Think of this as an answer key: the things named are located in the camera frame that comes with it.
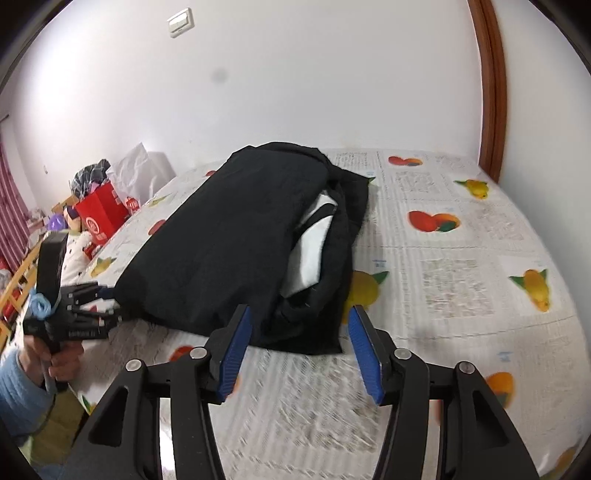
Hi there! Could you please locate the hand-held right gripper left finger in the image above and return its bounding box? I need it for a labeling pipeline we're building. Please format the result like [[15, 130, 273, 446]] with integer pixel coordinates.
[[69, 304, 254, 480]]

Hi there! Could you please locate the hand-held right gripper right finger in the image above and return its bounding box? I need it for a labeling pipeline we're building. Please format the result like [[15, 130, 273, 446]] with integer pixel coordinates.
[[347, 305, 541, 480]]

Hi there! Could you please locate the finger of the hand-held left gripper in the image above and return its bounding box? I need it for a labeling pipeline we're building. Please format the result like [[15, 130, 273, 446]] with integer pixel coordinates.
[[62, 282, 118, 311], [69, 308, 126, 329]]

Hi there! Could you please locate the black white blue jacket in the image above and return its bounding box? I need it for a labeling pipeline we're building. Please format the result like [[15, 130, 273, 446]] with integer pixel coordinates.
[[113, 142, 377, 356]]

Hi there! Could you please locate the person's left hand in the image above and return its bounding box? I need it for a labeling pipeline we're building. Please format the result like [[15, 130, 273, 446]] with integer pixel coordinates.
[[18, 332, 86, 393]]

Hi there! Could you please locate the white floral quilt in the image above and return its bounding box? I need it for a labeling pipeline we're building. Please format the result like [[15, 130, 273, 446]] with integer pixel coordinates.
[[60, 231, 100, 287]]

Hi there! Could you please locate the red striped curtain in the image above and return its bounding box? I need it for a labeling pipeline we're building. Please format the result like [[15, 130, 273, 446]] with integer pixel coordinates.
[[0, 143, 31, 273]]

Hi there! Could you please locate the red paper bag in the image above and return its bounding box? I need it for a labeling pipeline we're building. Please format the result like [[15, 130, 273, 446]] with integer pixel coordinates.
[[75, 181, 130, 245]]

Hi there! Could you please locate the grey checkered cloth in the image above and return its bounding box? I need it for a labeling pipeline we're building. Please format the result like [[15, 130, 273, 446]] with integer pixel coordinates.
[[69, 159, 112, 195]]

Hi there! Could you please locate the green blanket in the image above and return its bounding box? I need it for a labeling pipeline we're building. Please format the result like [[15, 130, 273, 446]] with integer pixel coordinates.
[[18, 392, 93, 467]]

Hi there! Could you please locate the fruit print lace tablecloth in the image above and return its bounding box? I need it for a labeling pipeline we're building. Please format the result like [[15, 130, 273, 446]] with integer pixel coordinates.
[[74, 148, 589, 480]]

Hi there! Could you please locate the white plastic shopping bag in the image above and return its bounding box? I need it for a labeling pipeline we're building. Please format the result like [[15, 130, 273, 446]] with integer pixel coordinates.
[[107, 143, 176, 201]]

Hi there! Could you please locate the white wall switch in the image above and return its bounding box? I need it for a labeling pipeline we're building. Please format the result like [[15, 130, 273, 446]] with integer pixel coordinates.
[[167, 11, 195, 38]]

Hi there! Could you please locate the wooden door frame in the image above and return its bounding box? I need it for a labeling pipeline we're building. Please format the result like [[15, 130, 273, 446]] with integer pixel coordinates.
[[467, 0, 509, 183]]

